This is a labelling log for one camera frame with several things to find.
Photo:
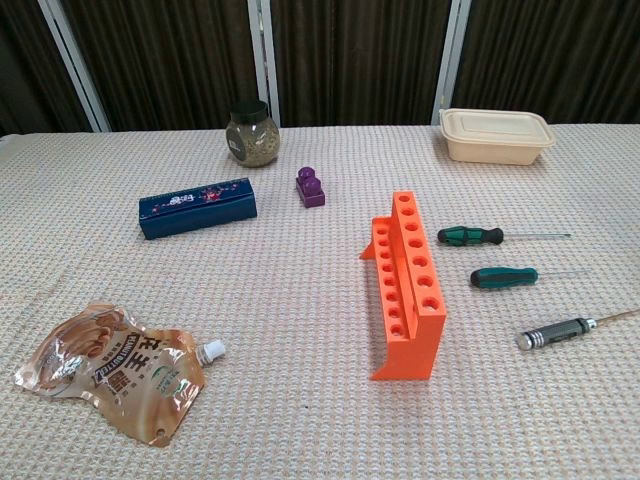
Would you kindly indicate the blue floral print box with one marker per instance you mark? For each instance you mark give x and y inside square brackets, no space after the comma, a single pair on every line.
[200,212]

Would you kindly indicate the orange screwdriver holder rack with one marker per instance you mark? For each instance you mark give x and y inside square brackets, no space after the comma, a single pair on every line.
[410,345]

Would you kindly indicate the silver precision screwdriver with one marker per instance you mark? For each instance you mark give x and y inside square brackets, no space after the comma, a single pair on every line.
[550,333]

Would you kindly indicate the purple toy block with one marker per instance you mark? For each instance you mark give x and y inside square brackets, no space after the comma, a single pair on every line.
[312,192]

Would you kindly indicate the beige woven tablecloth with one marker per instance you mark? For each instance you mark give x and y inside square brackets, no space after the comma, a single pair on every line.
[275,300]

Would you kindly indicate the glass jar with black lid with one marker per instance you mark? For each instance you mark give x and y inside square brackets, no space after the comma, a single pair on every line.
[252,142]

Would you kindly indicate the peanut butter spout pouch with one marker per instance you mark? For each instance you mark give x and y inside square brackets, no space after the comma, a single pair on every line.
[125,370]

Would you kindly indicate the white partition frame post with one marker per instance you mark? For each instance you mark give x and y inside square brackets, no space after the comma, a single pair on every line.
[264,65]
[450,65]
[75,65]

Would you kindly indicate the beige lidded food container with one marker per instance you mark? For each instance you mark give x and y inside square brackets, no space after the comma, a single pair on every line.
[492,142]

